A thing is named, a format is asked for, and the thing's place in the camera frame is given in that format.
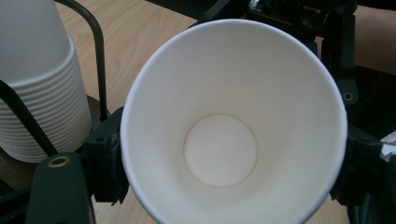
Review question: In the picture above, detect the tall stack of white cups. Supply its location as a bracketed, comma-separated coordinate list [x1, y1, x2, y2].
[0, 0, 93, 164]

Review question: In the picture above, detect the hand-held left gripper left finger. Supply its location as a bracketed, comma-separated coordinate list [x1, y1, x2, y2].
[83, 106, 130, 204]

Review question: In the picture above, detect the black wire cup holder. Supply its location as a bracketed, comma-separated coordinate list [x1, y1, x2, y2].
[0, 0, 110, 191]

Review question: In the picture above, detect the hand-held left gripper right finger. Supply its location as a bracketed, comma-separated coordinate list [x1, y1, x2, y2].
[330, 124, 396, 207]

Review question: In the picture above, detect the single white paper cup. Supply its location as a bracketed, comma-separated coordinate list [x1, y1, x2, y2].
[120, 18, 348, 224]

